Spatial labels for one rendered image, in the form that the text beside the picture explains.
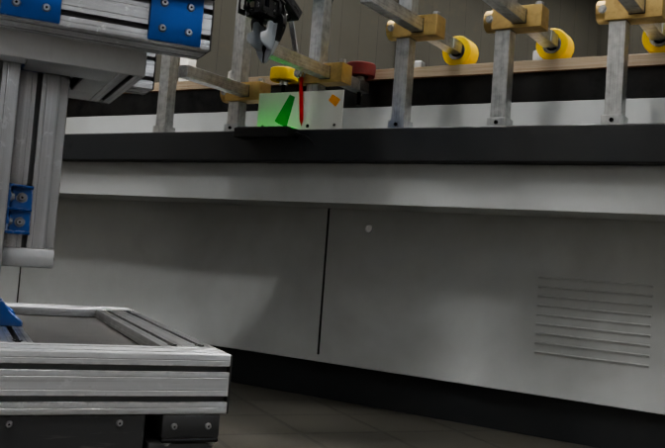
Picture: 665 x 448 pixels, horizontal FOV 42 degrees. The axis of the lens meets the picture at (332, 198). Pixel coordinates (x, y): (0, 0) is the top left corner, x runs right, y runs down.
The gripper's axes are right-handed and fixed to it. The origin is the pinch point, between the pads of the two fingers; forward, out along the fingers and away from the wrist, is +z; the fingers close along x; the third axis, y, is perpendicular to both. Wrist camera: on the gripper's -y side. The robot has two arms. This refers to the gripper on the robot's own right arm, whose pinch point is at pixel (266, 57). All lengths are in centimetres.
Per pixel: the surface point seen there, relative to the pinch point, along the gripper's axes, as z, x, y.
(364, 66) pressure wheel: -7.2, 2.9, -38.8
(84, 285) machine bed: 59, -103, -48
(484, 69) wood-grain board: -6, 34, -46
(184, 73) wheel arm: 2.3, -24.4, -0.3
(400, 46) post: -7.7, 20.5, -25.0
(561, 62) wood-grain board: -7, 53, -46
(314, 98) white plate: 4.0, -2.6, -24.5
